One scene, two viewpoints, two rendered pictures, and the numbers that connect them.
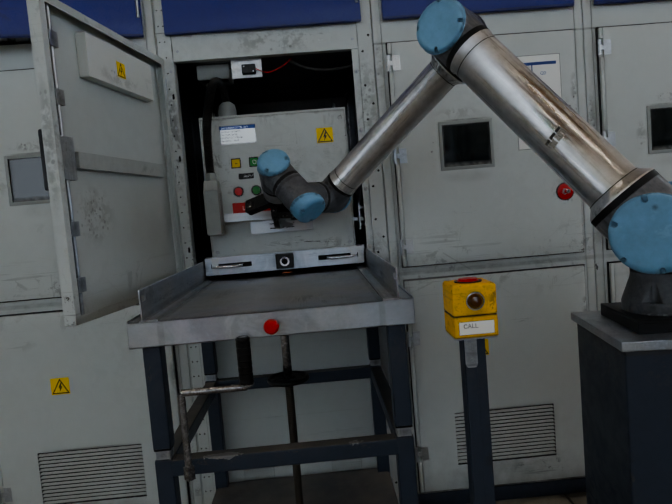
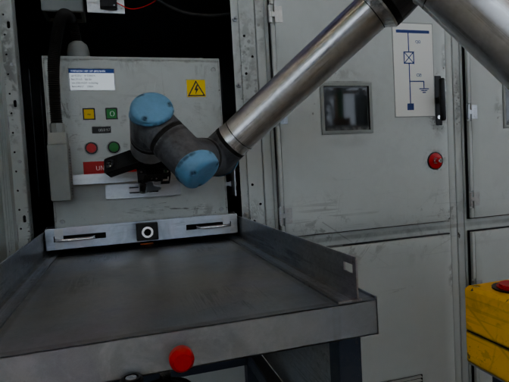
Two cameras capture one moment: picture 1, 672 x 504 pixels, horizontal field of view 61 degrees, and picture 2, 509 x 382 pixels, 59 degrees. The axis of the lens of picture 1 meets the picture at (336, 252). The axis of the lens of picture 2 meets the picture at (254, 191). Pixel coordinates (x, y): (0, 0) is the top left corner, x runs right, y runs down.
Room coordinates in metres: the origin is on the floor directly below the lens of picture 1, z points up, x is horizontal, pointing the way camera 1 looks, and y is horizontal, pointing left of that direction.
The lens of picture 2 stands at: (0.62, 0.19, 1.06)
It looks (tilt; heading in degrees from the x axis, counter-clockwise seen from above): 3 degrees down; 346
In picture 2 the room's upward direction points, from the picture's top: 3 degrees counter-clockwise
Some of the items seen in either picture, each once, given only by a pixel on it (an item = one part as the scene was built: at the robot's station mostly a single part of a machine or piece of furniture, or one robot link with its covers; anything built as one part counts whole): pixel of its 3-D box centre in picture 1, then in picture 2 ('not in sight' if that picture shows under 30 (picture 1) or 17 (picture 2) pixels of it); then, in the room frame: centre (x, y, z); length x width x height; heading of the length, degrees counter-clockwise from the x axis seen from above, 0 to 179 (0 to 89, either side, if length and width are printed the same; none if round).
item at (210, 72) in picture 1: (283, 182); (136, 142); (2.29, 0.19, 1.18); 0.78 x 0.69 x 0.79; 2
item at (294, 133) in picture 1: (278, 185); (141, 143); (1.94, 0.17, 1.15); 0.48 x 0.01 x 0.48; 92
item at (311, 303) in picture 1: (280, 299); (159, 288); (1.56, 0.16, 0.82); 0.68 x 0.62 x 0.06; 2
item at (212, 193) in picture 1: (214, 208); (60, 167); (1.87, 0.38, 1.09); 0.08 x 0.05 x 0.17; 2
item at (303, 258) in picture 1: (285, 260); (146, 230); (1.96, 0.18, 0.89); 0.54 x 0.05 x 0.06; 92
